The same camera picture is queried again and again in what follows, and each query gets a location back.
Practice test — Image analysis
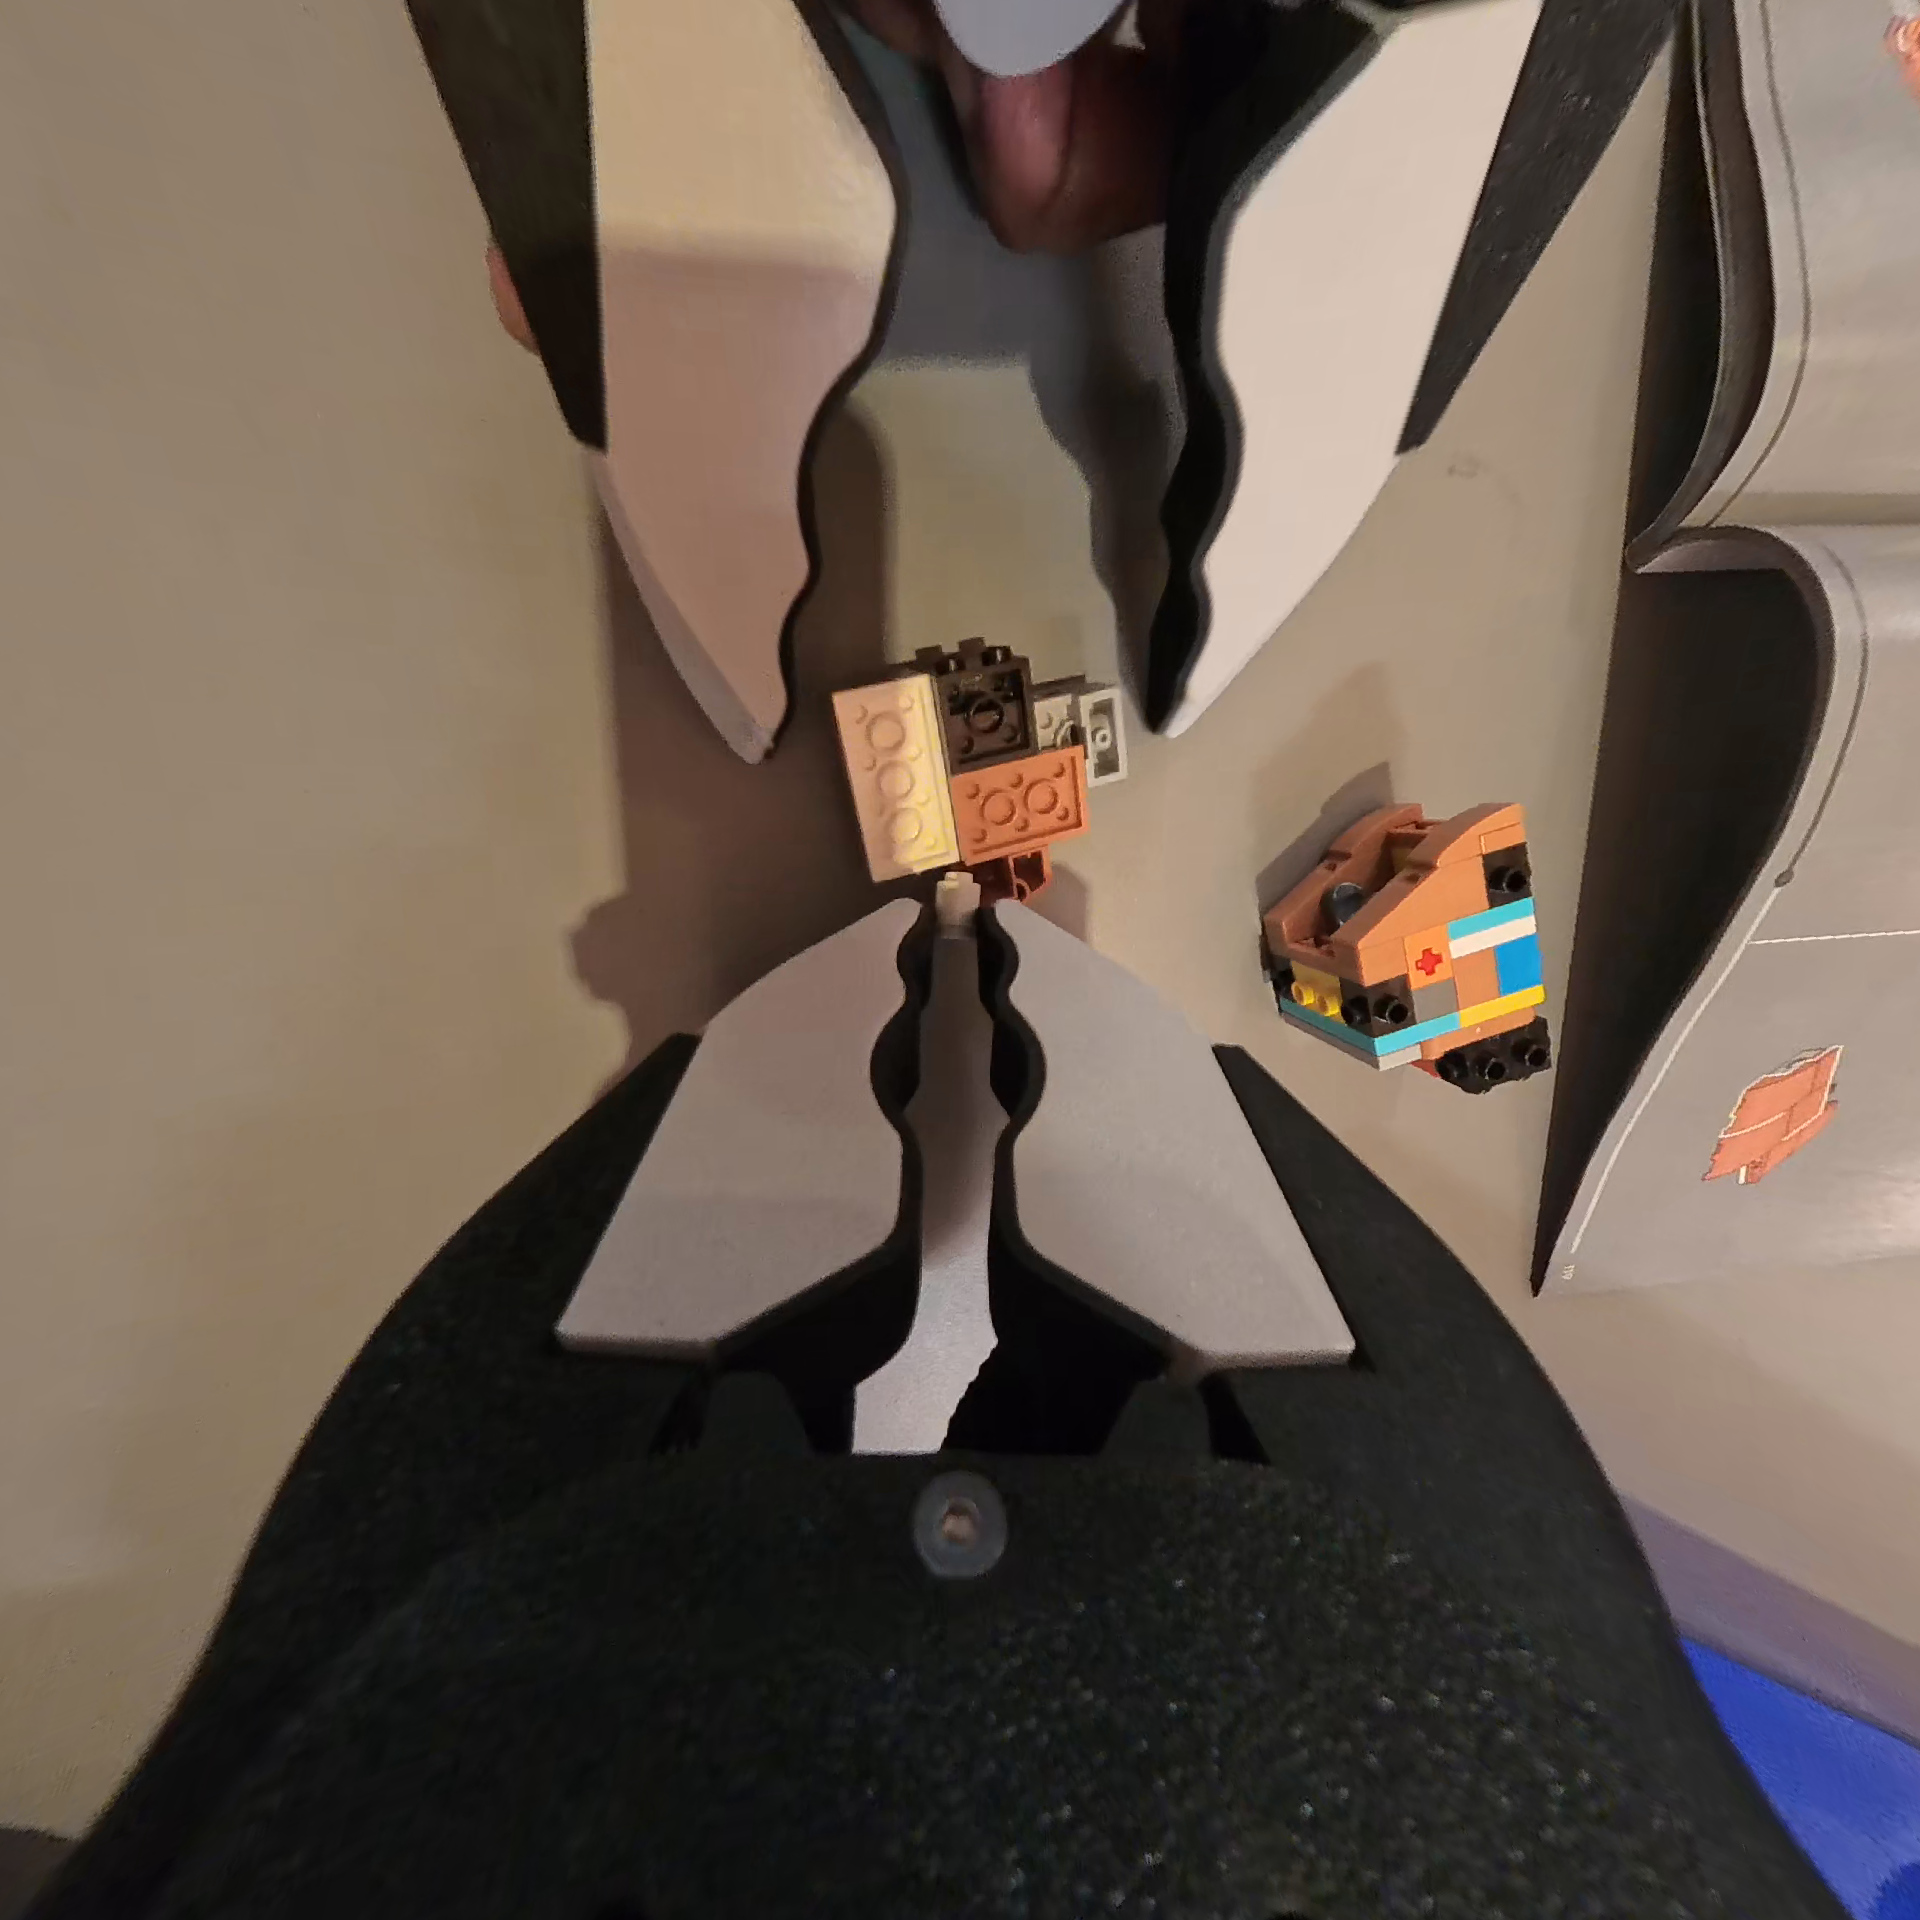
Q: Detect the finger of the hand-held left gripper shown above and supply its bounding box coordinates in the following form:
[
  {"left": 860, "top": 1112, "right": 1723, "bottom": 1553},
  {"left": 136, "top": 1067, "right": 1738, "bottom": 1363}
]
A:
[
  {"left": 1143, "top": 0, "right": 1549, "bottom": 741},
  {"left": 576, "top": 0, "right": 911, "bottom": 771}
]

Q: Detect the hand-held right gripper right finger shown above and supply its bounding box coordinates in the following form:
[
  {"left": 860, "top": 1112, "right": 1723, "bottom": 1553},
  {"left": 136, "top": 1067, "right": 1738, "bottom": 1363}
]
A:
[{"left": 975, "top": 896, "right": 1359, "bottom": 1374}]

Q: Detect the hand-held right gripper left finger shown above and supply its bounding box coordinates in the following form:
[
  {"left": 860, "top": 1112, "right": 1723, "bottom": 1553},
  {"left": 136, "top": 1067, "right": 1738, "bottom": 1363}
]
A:
[{"left": 550, "top": 896, "right": 923, "bottom": 1367}]

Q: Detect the small brown brick assembly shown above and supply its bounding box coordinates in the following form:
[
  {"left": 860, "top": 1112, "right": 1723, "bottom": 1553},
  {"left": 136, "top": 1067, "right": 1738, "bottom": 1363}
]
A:
[{"left": 832, "top": 638, "right": 1127, "bottom": 905}]

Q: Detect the grey desk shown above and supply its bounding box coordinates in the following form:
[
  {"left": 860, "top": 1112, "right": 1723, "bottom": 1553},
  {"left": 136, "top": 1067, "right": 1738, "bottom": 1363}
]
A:
[{"left": 0, "top": 0, "right": 1920, "bottom": 1839}]

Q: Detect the person's left hand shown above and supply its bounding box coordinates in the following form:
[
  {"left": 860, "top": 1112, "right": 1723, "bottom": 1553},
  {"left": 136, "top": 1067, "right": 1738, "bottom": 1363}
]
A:
[{"left": 942, "top": 32, "right": 1194, "bottom": 255}]

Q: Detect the multicoloured brick model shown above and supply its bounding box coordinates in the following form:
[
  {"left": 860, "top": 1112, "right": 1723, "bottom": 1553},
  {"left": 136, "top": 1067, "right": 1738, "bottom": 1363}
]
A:
[{"left": 1259, "top": 799, "right": 1555, "bottom": 1095}]

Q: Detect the instruction booklet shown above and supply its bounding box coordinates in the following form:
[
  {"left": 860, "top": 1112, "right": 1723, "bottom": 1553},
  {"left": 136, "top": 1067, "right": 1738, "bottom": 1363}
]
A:
[{"left": 1530, "top": 0, "right": 1920, "bottom": 1299}]

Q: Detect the blue plastic bin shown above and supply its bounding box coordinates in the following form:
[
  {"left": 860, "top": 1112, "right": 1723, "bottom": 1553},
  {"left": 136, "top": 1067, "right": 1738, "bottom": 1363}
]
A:
[{"left": 1670, "top": 1633, "right": 1920, "bottom": 1920}]

